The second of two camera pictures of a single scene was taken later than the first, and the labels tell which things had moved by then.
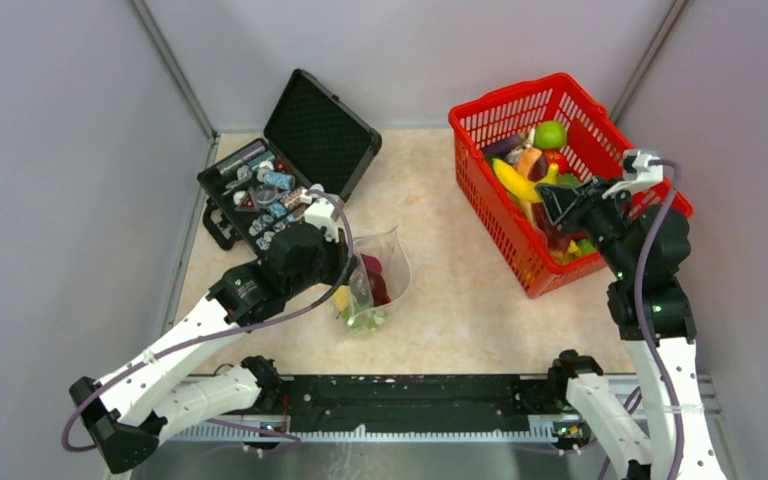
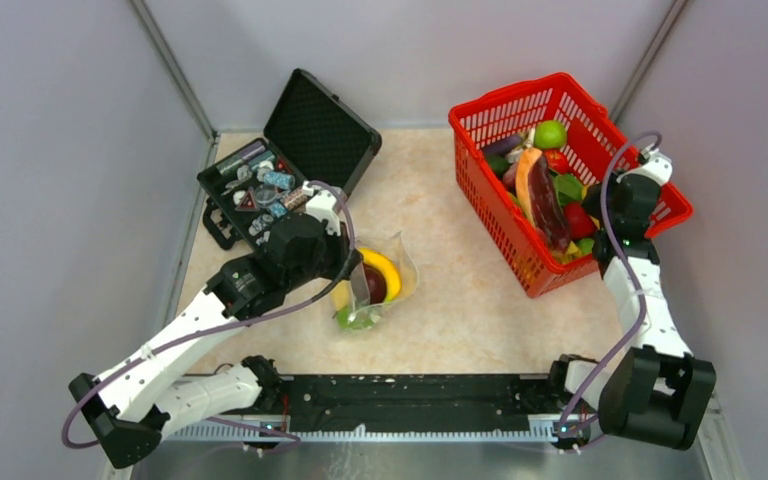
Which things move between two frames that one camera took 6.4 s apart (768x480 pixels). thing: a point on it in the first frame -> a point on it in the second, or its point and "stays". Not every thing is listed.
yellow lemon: (341, 297) stays
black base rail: (417, 403) stays
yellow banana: (520, 184) -> (389, 269)
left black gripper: (340, 251) stays
